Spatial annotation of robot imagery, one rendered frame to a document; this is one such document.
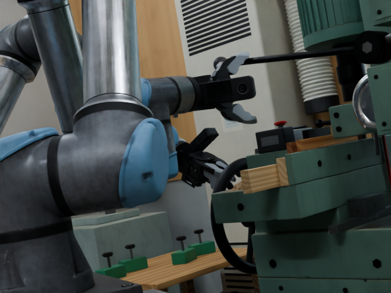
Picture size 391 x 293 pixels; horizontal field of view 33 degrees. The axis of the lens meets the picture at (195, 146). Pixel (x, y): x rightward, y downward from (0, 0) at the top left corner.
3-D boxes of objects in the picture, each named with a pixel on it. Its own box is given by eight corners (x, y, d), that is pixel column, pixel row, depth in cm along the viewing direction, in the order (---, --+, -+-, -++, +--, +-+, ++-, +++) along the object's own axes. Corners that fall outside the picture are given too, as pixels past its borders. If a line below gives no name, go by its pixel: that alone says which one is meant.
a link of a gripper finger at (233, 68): (226, 45, 144) (205, 71, 139) (246, 41, 140) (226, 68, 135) (232, 56, 145) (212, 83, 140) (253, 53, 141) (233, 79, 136)
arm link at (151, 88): (114, 128, 122) (106, 83, 121) (157, 122, 129) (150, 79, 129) (141, 122, 116) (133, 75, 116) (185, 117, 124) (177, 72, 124)
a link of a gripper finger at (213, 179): (230, 196, 170) (206, 181, 176) (235, 176, 168) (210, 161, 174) (222, 198, 168) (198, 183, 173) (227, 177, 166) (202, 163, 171)
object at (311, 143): (356, 163, 151) (351, 131, 151) (362, 163, 150) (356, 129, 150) (301, 176, 136) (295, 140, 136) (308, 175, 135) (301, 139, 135)
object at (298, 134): (282, 149, 160) (278, 127, 160) (319, 143, 152) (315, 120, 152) (248, 155, 151) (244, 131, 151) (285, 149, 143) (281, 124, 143)
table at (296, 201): (341, 183, 178) (337, 161, 178) (450, 172, 156) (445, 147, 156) (181, 226, 135) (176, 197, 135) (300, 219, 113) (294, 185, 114)
